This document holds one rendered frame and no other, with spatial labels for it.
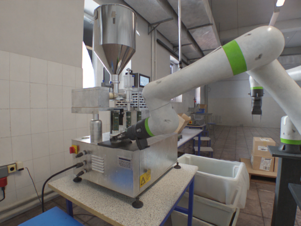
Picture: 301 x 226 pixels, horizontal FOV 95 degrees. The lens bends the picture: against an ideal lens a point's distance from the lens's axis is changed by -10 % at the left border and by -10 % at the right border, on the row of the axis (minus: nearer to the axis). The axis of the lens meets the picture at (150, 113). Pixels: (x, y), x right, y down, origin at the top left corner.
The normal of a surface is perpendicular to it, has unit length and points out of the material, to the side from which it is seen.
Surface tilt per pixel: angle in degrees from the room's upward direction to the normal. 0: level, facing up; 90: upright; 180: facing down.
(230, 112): 90
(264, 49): 116
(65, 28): 90
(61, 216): 0
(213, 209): 96
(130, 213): 0
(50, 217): 0
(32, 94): 90
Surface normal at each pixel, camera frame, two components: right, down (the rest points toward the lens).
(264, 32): -0.51, -0.31
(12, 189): 0.86, 0.02
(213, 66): -0.48, 0.25
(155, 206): 0.00, -1.00
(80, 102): -0.50, 0.04
